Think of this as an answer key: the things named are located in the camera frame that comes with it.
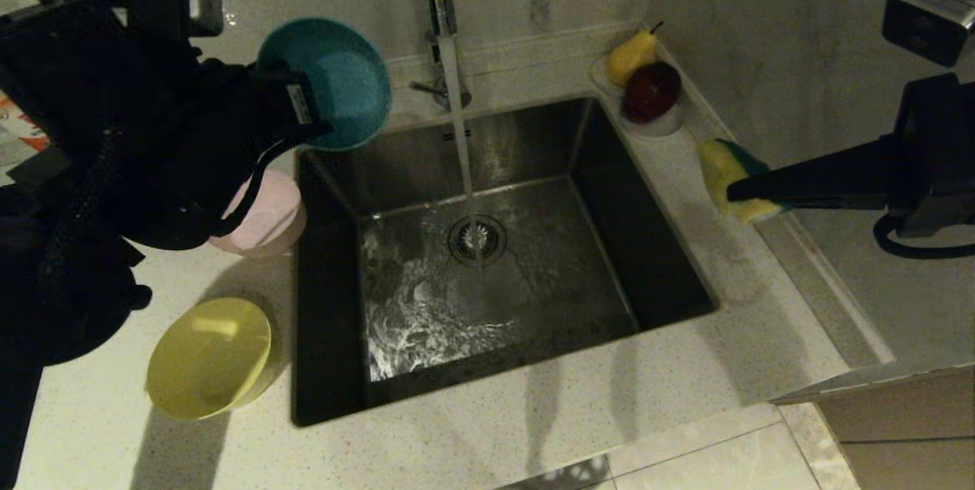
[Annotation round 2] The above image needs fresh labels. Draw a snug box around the blue plastic bowl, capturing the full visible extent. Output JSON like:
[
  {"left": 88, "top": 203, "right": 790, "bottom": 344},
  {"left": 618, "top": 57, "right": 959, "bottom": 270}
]
[{"left": 256, "top": 18, "right": 392, "bottom": 152}]

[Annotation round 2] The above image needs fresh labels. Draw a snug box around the pink plastic bowl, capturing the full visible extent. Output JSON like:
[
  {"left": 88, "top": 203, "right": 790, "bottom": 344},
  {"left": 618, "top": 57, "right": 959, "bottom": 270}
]
[{"left": 209, "top": 170, "right": 308, "bottom": 258}]

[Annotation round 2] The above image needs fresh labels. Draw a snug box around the yellow green sponge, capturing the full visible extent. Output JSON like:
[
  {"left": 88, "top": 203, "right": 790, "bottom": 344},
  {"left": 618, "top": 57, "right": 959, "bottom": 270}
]
[{"left": 697, "top": 138, "right": 793, "bottom": 226}]

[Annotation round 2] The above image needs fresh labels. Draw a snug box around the yellow dish soap bottle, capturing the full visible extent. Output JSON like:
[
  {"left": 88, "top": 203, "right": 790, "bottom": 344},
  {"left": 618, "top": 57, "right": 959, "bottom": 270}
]
[{"left": 0, "top": 90, "right": 50, "bottom": 186}]

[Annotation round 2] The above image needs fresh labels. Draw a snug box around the stainless steel sink basin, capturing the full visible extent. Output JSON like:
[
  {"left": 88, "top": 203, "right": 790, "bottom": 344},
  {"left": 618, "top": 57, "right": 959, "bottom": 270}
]
[{"left": 292, "top": 96, "right": 718, "bottom": 427}]

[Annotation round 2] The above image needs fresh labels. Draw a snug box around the round metal drain strainer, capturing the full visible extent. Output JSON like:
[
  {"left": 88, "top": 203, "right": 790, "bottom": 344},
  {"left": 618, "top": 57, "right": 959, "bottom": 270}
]
[{"left": 448, "top": 216, "right": 508, "bottom": 268}]

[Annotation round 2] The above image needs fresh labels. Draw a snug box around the dark red apple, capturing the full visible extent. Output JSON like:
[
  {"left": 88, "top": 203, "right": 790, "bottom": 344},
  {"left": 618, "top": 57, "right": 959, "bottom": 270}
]
[{"left": 621, "top": 62, "right": 681, "bottom": 125}]

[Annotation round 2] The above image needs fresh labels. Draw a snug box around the yellow pear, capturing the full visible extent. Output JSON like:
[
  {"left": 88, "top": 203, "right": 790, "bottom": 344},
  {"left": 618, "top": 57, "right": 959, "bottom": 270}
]
[{"left": 606, "top": 24, "right": 662, "bottom": 89}]

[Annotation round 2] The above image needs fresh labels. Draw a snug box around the yellow plastic bowl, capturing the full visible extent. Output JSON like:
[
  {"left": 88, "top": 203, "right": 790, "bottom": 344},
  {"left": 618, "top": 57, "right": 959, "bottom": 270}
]
[{"left": 145, "top": 297, "right": 273, "bottom": 421}]

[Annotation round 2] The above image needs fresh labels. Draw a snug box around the black induction cooktop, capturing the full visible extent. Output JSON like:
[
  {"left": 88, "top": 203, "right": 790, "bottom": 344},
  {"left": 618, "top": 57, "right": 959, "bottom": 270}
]
[{"left": 0, "top": 368, "right": 39, "bottom": 490}]

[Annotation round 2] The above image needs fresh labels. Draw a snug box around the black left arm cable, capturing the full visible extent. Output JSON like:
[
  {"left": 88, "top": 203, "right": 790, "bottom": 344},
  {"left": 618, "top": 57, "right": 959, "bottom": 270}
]
[{"left": 213, "top": 139, "right": 305, "bottom": 239}]

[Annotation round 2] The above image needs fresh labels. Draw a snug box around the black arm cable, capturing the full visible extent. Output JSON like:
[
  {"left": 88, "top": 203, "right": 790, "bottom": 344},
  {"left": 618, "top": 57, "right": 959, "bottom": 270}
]
[
  {"left": 213, "top": 139, "right": 305, "bottom": 239},
  {"left": 874, "top": 212, "right": 975, "bottom": 260}
]

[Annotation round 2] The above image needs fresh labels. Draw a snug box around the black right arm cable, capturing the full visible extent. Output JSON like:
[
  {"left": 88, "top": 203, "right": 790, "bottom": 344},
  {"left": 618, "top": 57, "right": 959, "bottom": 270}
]
[{"left": 874, "top": 212, "right": 975, "bottom": 260}]

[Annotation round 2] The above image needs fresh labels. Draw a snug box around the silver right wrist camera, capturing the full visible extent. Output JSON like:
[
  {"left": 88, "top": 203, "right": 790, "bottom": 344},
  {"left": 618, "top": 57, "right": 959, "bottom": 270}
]
[{"left": 882, "top": 0, "right": 975, "bottom": 68}]

